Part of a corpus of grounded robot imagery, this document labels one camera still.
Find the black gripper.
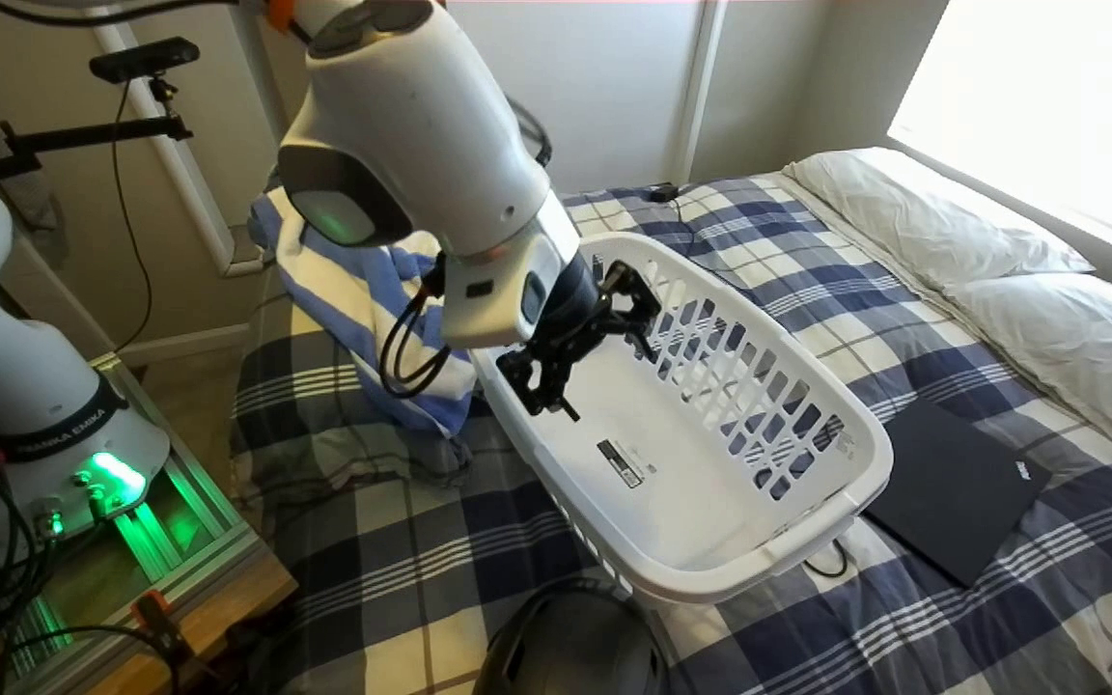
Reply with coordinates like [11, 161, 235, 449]
[492, 255, 658, 416]

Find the white plastic laundry basket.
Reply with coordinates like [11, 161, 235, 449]
[476, 232, 891, 604]

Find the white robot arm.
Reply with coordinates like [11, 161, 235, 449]
[0, 0, 642, 533]

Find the blue cream striped towel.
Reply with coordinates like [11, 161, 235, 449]
[252, 188, 476, 435]

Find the blue plaid bed cover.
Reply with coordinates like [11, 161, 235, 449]
[231, 173, 1112, 695]

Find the upper white pillow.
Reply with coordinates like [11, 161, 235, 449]
[785, 148, 1087, 289]

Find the white pillow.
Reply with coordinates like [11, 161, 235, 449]
[954, 274, 1112, 435]
[785, 148, 1087, 289]

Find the lower white pillow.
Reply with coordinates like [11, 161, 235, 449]
[954, 274, 1112, 435]

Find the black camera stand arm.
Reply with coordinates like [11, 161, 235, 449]
[0, 38, 200, 183]

